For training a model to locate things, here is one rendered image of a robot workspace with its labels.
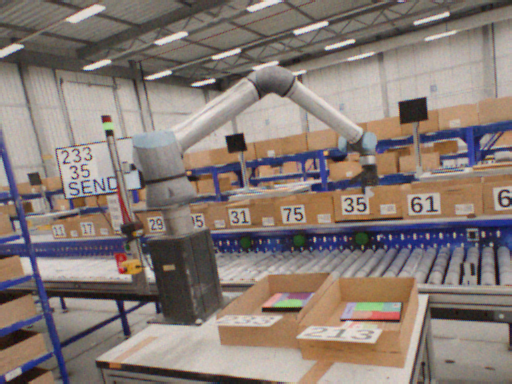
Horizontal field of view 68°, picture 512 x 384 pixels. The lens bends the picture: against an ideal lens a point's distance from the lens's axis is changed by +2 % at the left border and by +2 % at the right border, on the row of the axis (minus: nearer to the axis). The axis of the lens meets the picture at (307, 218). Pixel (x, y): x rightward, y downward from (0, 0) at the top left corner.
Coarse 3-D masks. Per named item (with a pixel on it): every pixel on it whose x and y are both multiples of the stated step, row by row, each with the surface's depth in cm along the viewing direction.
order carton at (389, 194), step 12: (336, 192) 217; (348, 192) 214; (360, 192) 211; (372, 192) 208; (384, 192) 205; (396, 192) 203; (336, 204) 218; (372, 204) 209; (396, 204) 203; (336, 216) 219; (348, 216) 216; (360, 216) 213; (372, 216) 210; (384, 216) 207; (396, 216) 204
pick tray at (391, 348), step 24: (336, 288) 135; (360, 288) 135; (384, 288) 132; (408, 288) 128; (312, 312) 114; (336, 312) 130; (408, 312) 105; (384, 336) 94; (408, 336) 103; (312, 360) 104; (336, 360) 101; (360, 360) 98; (384, 360) 96
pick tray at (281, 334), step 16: (256, 288) 145; (272, 288) 154; (288, 288) 152; (304, 288) 149; (320, 288) 130; (240, 304) 133; (256, 304) 144; (288, 320) 110; (224, 336) 119; (240, 336) 117; (256, 336) 115; (272, 336) 113; (288, 336) 111
